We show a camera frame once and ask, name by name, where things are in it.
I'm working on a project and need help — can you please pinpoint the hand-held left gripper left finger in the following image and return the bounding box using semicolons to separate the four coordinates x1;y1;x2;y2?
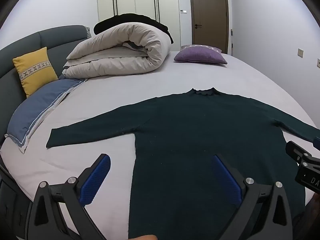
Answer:
25;153;112;240

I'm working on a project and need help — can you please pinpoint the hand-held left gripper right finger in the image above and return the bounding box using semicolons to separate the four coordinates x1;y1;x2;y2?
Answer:
212;154;294;240

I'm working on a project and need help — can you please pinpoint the dark green sweater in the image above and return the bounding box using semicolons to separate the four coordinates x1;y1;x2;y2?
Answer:
46;87;320;240

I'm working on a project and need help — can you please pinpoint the blue pillow with white trim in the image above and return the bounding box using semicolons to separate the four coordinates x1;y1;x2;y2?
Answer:
4;78;88;154

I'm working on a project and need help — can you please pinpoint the yellow patterned throw pillow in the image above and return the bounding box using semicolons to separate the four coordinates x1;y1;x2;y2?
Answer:
12;47;59;98

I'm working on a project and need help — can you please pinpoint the purple cushion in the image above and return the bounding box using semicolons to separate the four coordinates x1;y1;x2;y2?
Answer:
174;44;228;65

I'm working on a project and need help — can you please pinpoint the folded beige duvet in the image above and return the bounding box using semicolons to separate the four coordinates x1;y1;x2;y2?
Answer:
60;22;170;79

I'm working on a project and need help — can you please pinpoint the grey-blue upholstered headboard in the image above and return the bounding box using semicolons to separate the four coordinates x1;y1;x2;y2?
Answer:
0;25;91;146

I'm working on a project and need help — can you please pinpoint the brown wooden door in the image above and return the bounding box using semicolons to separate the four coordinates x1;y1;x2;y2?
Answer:
188;0;230;54

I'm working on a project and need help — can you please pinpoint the black cloth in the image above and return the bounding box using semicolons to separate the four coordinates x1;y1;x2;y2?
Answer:
94;13;174;44

